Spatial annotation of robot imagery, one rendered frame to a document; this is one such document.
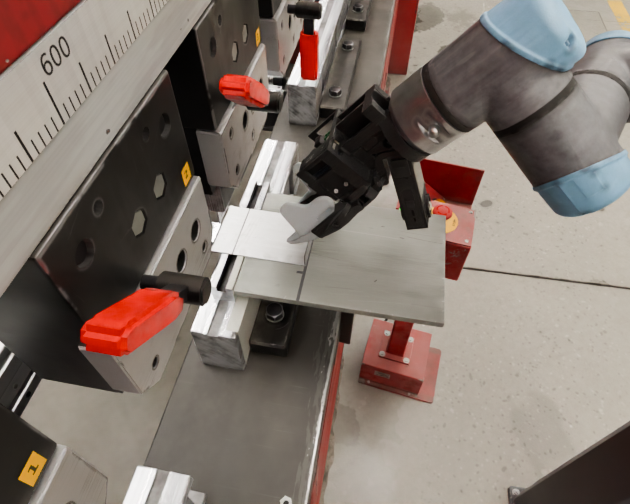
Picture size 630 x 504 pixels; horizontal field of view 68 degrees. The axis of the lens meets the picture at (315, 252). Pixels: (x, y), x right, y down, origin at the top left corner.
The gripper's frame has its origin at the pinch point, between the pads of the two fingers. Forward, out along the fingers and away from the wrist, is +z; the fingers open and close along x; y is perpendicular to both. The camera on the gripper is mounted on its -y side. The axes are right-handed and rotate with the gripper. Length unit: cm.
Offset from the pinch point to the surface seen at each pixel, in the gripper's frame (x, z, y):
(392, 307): 8.3, -5.0, -12.4
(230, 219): -2.1, 10.1, 5.9
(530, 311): -63, 34, -121
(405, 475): 1, 61, -89
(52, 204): 28.0, -20.2, 23.6
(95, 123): 23.4, -20.9, 24.1
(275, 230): -1.2, 5.8, 0.7
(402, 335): -31, 46, -68
